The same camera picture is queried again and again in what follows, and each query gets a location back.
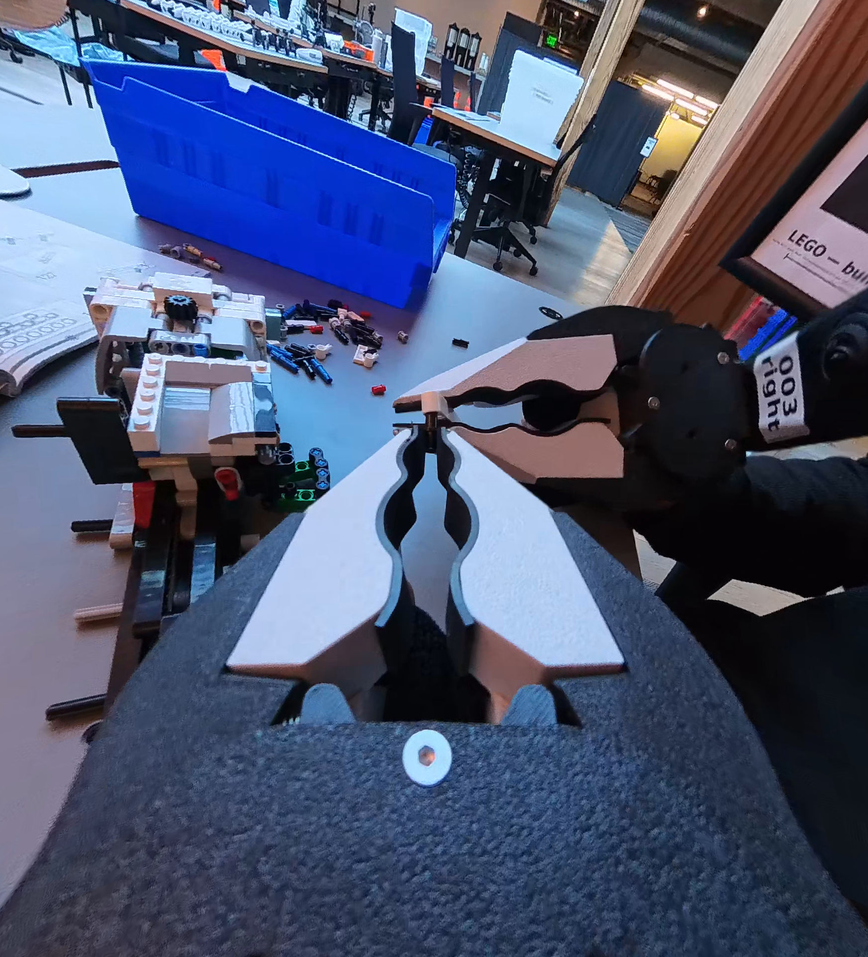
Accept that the long desk with lego models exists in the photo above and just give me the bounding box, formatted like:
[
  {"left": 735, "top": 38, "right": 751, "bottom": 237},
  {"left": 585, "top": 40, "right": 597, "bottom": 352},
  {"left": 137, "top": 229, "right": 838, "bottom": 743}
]
[{"left": 120, "top": 0, "right": 405, "bottom": 121}]

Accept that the blue plastic bin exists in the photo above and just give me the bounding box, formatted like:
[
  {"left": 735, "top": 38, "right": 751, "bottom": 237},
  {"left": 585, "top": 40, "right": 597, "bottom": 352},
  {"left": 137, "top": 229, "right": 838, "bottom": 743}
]
[{"left": 83, "top": 58, "right": 457, "bottom": 311}]

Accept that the person's right forearm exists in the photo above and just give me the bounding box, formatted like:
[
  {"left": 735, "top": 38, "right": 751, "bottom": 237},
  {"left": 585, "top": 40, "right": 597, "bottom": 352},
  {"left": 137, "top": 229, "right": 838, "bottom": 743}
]
[{"left": 628, "top": 445, "right": 868, "bottom": 599}]

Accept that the pile of small lego pins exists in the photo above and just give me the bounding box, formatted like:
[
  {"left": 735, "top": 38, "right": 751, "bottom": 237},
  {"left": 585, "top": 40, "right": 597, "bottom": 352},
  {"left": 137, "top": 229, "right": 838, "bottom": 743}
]
[{"left": 157, "top": 241, "right": 413, "bottom": 386}]

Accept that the framed tag placard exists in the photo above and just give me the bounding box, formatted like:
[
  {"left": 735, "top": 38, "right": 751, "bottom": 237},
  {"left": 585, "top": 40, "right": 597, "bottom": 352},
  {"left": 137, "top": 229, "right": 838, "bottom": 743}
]
[{"left": 718, "top": 45, "right": 868, "bottom": 319}]

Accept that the light wooden desk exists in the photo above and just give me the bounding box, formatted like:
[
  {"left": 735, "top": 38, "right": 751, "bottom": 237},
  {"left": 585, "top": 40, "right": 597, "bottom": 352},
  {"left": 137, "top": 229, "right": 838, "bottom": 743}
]
[{"left": 430, "top": 105, "right": 564, "bottom": 259}]

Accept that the black office chair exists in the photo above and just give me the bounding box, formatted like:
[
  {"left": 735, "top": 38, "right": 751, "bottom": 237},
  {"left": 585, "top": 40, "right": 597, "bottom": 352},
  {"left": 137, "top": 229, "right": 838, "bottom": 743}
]
[{"left": 449, "top": 142, "right": 541, "bottom": 278}]

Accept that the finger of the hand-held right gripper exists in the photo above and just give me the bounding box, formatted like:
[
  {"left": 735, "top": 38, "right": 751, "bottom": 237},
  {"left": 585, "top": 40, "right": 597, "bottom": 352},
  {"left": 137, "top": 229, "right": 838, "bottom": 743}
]
[
  {"left": 391, "top": 332, "right": 622, "bottom": 414},
  {"left": 440, "top": 413, "right": 627, "bottom": 481}
]

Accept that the white lego truck model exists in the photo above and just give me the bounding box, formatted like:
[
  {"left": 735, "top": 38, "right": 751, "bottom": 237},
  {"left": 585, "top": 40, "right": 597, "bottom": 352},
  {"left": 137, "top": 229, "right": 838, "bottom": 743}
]
[{"left": 11, "top": 269, "right": 334, "bottom": 741}]

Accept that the dark partition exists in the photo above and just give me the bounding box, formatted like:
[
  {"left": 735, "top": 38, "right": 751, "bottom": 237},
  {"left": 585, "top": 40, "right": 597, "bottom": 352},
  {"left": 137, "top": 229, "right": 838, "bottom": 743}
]
[{"left": 567, "top": 78, "right": 672, "bottom": 210}]

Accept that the wooden pillar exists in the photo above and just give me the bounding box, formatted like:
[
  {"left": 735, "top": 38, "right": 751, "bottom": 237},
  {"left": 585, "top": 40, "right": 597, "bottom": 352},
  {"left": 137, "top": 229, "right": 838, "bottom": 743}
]
[{"left": 613, "top": 0, "right": 868, "bottom": 315}]

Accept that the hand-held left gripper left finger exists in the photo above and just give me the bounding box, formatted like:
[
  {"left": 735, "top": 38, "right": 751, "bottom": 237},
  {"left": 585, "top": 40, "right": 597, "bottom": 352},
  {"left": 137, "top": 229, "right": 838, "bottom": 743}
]
[{"left": 225, "top": 430, "right": 422, "bottom": 722}]

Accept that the white box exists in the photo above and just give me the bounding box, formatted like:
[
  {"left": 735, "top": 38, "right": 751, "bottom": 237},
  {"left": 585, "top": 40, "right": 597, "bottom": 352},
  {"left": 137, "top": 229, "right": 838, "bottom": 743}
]
[{"left": 500, "top": 48, "right": 586, "bottom": 148}]

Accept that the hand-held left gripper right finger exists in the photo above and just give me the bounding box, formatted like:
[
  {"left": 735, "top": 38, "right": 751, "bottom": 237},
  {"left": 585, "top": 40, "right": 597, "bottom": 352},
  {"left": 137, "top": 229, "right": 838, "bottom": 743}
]
[{"left": 436, "top": 431, "right": 627, "bottom": 725}]

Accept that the lego instruction booklet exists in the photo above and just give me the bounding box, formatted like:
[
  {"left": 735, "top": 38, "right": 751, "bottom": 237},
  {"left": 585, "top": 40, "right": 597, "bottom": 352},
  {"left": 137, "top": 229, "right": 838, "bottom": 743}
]
[{"left": 0, "top": 196, "right": 203, "bottom": 423}]

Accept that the person's black top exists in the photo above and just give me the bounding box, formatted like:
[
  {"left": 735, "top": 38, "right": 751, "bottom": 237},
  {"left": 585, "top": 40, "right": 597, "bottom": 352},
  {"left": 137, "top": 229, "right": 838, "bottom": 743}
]
[{"left": 658, "top": 553, "right": 868, "bottom": 957}]

